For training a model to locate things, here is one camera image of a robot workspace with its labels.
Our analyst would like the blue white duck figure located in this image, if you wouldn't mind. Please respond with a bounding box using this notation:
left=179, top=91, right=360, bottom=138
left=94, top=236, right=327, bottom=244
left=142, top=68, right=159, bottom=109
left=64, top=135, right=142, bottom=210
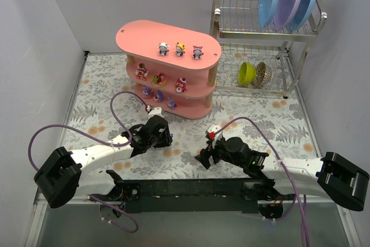
left=158, top=42, right=169, bottom=56

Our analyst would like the strawberry cake toy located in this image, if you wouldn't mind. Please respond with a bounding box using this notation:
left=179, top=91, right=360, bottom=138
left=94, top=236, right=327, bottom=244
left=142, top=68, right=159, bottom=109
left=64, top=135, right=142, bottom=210
left=135, top=63, right=150, bottom=80

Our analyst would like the pink flowerpot toy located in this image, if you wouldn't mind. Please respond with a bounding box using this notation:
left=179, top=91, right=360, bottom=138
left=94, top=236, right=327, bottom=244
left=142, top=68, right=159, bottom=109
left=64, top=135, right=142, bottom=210
left=152, top=72, right=167, bottom=88

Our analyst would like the purple plate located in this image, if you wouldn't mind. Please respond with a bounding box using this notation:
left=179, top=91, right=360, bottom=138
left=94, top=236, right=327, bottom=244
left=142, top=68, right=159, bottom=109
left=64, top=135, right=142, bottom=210
left=273, top=0, right=301, bottom=31

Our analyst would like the pink three-tier shelf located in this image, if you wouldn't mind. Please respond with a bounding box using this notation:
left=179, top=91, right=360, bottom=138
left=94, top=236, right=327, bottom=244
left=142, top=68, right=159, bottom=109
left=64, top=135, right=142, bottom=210
left=116, top=20, right=221, bottom=120

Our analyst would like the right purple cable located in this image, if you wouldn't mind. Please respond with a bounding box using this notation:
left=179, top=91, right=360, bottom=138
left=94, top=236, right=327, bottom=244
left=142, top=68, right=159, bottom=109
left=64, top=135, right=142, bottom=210
left=215, top=116, right=310, bottom=247

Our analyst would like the purple bunny head toy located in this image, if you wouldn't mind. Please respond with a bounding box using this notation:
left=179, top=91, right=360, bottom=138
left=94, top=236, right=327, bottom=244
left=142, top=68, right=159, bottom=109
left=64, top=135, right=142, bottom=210
left=153, top=90, right=164, bottom=103

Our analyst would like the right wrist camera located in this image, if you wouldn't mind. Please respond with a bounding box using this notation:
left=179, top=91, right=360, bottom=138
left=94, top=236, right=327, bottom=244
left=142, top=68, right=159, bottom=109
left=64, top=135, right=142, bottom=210
left=206, top=124, right=223, bottom=148

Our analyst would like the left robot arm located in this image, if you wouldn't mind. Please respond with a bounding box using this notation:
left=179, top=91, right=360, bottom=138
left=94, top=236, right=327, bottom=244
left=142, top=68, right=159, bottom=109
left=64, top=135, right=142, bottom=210
left=34, top=115, right=172, bottom=208

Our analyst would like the right blue plate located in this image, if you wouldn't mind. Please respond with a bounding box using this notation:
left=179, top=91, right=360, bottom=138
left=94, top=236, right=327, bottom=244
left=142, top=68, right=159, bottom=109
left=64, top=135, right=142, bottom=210
left=287, top=0, right=316, bottom=32

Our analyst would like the pink figure toy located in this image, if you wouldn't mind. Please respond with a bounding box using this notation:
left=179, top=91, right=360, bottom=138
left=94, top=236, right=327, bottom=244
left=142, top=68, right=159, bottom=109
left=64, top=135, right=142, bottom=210
left=175, top=78, right=187, bottom=93
left=193, top=46, right=204, bottom=60

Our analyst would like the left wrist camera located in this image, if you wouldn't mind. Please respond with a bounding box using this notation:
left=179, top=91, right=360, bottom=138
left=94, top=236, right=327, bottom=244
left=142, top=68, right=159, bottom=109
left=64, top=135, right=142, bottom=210
left=147, top=107, right=163, bottom=119

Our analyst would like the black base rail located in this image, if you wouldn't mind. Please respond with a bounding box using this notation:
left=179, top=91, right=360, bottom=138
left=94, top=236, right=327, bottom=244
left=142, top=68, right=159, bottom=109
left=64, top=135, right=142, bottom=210
left=90, top=178, right=285, bottom=219

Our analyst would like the steel dish rack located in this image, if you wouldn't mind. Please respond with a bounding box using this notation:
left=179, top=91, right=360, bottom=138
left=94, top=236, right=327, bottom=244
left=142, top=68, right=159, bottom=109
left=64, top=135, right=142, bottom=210
left=209, top=0, right=328, bottom=99

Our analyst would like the floral table mat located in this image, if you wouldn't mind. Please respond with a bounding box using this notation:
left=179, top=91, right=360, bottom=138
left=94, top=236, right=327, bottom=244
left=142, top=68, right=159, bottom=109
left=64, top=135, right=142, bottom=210
left=64, top=54, right=319, bottom=179

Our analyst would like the lime green bowl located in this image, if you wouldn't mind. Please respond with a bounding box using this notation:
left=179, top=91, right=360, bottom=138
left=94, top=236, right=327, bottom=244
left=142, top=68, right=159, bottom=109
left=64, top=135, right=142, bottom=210
left=238, top=62, right=256, bottom=85

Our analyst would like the pink purple cupcake toy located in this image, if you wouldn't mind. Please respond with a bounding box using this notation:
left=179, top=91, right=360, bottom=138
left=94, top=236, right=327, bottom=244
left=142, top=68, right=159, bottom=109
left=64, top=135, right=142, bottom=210
left=141, top=86, right=153, bottom=99

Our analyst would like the patterned ceramic bowl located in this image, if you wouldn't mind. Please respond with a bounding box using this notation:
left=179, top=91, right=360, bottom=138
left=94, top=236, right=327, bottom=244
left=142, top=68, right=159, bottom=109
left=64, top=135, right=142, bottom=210
left=253, top=62, right=273, bottom=87

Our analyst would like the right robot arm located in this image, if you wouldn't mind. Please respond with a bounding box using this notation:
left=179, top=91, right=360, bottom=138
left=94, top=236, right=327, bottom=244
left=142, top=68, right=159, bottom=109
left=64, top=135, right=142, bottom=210
left=195, top=137, right=369, bottom=212

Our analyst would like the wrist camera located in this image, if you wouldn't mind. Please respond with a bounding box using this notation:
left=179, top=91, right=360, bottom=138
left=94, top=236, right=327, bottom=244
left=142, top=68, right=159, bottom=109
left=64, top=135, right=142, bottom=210
left=147, top=107, right=163, bottom=119
left=206, top=124, right=223, bottom=148

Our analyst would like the yellow blue duck figure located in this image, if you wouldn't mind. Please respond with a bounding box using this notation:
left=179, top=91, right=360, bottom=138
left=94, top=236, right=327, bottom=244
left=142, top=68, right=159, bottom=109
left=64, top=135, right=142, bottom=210
left=175, top=42, right=185, bottom=57

